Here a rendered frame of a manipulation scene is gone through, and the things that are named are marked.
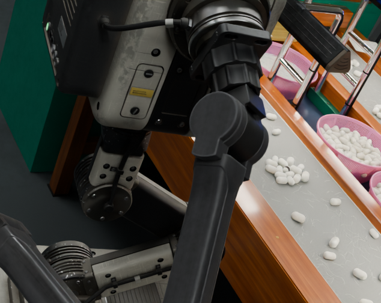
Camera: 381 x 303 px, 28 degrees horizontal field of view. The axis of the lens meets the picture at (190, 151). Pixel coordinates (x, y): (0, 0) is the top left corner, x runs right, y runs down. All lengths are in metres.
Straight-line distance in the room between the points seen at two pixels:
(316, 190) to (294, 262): 0.38
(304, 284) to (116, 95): 0.73
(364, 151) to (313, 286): 0.78
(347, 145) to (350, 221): 0.40
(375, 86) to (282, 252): 1.23
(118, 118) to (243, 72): 0.28
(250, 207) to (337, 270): 0.26
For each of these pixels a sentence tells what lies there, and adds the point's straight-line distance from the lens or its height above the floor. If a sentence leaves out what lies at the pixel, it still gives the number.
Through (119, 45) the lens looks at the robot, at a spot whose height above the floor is 1.28.
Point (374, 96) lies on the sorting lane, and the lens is 2.84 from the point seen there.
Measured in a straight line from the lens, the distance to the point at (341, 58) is 2.06.
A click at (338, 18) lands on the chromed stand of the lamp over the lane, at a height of 1.09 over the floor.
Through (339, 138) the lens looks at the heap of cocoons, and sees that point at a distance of 2.45.
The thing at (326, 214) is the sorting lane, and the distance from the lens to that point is 2.08.
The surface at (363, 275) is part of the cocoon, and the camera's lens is 1.92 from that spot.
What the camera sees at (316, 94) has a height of 0.71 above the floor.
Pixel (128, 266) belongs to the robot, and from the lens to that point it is 1.71.
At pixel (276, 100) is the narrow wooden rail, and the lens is 2.42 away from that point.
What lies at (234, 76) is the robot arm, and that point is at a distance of 1.08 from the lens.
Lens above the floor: 1.85
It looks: 33 degrees down
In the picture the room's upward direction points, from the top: 24 degrees clockwise
